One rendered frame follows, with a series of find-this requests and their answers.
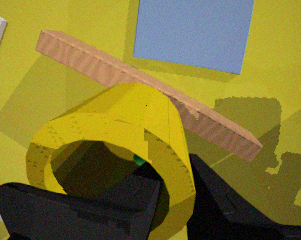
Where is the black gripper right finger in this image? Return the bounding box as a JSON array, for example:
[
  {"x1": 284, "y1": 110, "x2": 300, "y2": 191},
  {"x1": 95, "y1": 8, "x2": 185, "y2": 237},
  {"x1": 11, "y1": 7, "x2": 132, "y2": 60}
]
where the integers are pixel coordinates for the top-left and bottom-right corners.
[{"x1": 186, "y1": 153, "x2": 301, "y2": 240}]

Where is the tan flat bar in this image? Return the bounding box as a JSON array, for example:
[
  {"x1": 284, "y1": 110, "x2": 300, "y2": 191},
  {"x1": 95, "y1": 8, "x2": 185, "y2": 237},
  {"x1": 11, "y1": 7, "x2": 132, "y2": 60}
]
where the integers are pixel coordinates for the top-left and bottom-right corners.
[{"x1": 35, "y1": 29, "x2": 262, "y2": 163}]

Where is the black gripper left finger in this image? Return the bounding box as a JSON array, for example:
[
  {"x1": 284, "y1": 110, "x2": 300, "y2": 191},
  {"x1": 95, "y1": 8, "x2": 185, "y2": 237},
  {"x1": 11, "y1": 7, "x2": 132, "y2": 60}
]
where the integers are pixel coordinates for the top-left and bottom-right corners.
[{"x1": 0, "y1": 161, "x2": 165, "y2": 240}]

